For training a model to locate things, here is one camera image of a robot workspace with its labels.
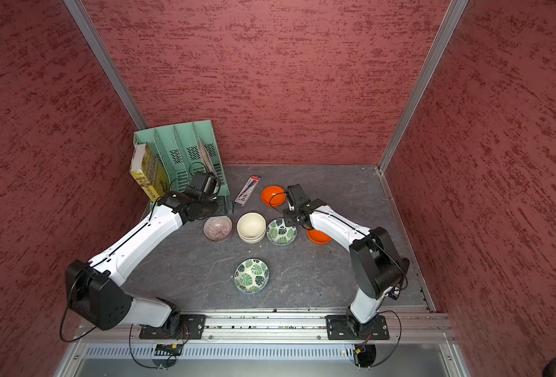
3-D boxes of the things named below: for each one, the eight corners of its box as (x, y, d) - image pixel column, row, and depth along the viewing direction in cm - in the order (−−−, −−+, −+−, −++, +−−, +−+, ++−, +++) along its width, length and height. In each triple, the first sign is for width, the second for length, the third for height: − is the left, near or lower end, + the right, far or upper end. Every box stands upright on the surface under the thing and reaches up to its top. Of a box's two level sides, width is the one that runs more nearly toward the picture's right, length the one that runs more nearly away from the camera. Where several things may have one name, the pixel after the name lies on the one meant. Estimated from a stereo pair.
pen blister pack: (234, 203, 108) (233, 200, 107) (251, 176, 120) (250, 173, 118) (244, 206, 107) (244, 203, 106) (260, 178, 118) (260, 176, 117)
